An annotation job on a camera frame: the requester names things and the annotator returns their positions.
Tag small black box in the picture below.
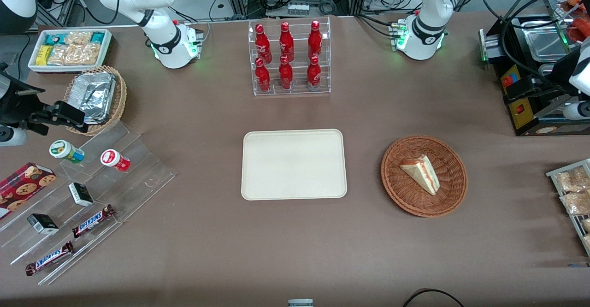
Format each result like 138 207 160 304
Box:
68 182 94 207
26 213 60 235

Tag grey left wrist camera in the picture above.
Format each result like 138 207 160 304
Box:
563 101 590 121

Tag red lid white cup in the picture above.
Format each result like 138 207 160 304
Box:
100 149 131 172

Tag clear acrylic bottle rack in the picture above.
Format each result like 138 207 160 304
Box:
248 16 332 97

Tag yellow snack packet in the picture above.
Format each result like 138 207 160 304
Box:
35 45 54 66

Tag tan wicker basket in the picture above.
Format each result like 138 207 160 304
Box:
63 65 128 136

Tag tray of wrapped pastries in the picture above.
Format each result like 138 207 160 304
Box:
546 158 590 257

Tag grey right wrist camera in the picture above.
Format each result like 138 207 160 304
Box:
0 127 28 148

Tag red plaid cookie box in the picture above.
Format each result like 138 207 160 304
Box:
0 162 57 220

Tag steel warmer pan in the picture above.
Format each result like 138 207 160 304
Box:
520 20 571 63
537 63 559 83

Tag clear bag of snacks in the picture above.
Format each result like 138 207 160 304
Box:
560 190 590 216
554 166 590 193

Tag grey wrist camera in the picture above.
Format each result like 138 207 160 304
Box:
563 101 590 121
0 127 28 148

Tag triangular sandwich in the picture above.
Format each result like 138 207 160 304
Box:
399 154 441 196

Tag red soda bottle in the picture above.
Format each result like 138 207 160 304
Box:
278 55 294 90
307 20 323 61
307 55 322 90
254 57 271 92
278 21 295 62
254 24 272 64

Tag brown Snickers bar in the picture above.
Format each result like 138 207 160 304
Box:
71 204 116 239
25 241 75 277

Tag brown round wicker basket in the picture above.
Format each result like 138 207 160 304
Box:
381 135 468 218

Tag clear acrylic stepped display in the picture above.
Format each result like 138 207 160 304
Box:
0 121 177 286

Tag silver foil container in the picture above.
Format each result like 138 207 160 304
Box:
69 72 117 125

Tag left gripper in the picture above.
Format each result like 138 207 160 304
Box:
502 48 582 108

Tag green lid white cup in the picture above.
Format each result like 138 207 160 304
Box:
49 139 85 164

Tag cream plastic tray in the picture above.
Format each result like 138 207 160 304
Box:
241 129 348 201

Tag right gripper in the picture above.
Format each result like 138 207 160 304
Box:
0 63 89 135

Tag large clear cracker bag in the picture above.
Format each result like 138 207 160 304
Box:
47 42 101 66

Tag black food warmer machine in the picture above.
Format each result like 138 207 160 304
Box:
478 0 590 136

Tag small clear cracker bag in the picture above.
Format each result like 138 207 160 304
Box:
64 31 93 46

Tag black looped cable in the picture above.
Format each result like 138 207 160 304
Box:
401 288 466 307

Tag white rectangular snack bin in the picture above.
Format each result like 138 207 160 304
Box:
28 29 113 74

